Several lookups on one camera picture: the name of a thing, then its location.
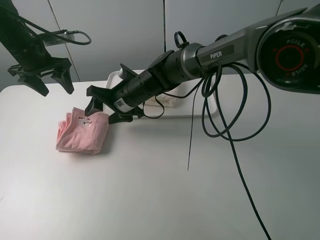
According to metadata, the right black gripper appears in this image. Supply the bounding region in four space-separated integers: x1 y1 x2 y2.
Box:
84 70 163 125

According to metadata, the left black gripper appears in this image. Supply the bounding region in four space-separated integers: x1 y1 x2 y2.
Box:
7 34 74 97

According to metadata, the pink terry towel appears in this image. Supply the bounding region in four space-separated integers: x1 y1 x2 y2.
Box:
55 107 109 155

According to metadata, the cream white terry towel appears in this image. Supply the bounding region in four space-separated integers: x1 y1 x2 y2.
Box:
145 93 177 108

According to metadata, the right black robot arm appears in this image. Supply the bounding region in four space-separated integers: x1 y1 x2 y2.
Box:
85 5 320 124

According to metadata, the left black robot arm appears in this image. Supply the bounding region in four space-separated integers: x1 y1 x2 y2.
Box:
0 0 74 97

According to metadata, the white rectangular plastic tray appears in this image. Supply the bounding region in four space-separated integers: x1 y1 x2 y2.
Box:
103 70 217 119

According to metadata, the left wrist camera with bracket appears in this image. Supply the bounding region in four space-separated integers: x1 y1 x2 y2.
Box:
38 29 75 47

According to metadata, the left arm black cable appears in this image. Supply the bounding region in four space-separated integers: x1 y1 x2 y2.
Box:
0 3 92 46

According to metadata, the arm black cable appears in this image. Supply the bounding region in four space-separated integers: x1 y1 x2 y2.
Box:
142 31 272 240
0 3 92 46

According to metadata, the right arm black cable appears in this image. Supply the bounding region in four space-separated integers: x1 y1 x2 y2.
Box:
142 31 272 240

